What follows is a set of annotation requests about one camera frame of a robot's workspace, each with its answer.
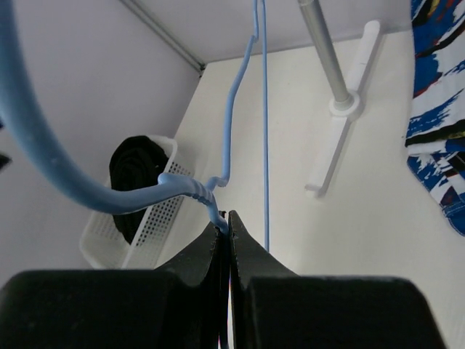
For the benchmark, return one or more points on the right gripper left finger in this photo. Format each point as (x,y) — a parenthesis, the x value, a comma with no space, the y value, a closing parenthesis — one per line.
(177,305)

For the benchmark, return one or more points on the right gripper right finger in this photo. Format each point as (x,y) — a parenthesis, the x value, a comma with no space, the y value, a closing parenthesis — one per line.
(272,307)

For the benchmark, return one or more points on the black trousers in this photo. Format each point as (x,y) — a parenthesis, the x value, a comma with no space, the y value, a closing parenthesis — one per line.
(136,163)

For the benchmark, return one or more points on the light blue wire hanger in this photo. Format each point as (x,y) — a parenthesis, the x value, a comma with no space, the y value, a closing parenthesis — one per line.
(22,115)

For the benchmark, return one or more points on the white plastic basket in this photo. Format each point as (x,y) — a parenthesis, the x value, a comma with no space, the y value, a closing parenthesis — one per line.
(135,240)

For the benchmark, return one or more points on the silver clothes rack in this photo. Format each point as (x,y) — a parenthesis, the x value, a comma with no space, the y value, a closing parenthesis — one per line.
(347,103)

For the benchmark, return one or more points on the blue white patterned shorts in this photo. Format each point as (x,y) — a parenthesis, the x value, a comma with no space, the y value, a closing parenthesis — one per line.
(434,138)

